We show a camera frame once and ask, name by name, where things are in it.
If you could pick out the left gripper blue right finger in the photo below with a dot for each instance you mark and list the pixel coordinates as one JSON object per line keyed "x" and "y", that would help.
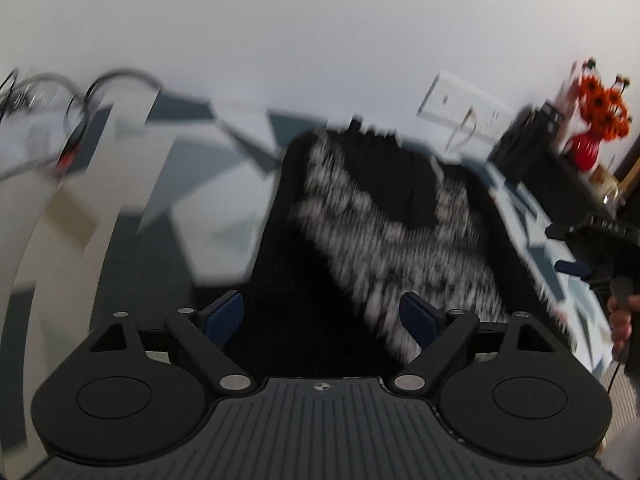
{"x": 421, "y": 320}

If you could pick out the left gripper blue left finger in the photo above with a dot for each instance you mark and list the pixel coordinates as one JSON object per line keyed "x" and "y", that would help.
{"x": 220, "y": 320}

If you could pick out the black white patterned knit sweater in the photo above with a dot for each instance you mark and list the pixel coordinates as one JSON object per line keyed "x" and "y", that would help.
{"x": 358, "y": 222}

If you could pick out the person right hand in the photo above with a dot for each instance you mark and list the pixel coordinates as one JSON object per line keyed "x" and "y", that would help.
{"x": 619, "y": 317}

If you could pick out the geometric patterned bed sheet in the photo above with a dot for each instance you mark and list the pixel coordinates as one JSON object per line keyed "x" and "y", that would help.
{"x": 164, "y": 192}

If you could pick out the red vase orange flowers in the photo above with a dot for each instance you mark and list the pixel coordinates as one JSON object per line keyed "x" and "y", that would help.
{"x": 604, "y": 112}

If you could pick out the white wall socket panel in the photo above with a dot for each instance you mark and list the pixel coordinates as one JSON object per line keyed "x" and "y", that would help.
{"x": 453, "y": 102}

